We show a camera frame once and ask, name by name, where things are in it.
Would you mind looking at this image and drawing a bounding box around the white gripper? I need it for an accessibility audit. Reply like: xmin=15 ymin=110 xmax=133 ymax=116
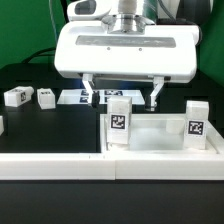
xmin=54 ymin=21 xmax=199 ymax=111

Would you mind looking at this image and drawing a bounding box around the white square table top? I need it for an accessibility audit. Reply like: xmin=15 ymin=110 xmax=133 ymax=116
xmin=100 ymin=114 xmax=224 ymax=155

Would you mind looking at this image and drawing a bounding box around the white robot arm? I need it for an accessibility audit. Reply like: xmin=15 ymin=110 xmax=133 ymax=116
xmin=54 ymin=0 xmax=214 ymax=109

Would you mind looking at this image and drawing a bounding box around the white left fence piece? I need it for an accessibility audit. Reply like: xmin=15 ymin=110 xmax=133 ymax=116
xmin=0 ymin=115 xmax=4 ymax=136

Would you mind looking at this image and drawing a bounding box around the white marker base plate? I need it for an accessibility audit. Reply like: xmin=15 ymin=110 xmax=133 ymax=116
xmin=58 ymin=89 xmax=145 ymax=105

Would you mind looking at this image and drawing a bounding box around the black cable bundle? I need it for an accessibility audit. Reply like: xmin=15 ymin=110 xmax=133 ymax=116
xmin=21 ymin=46 xmax=58 ymax=65

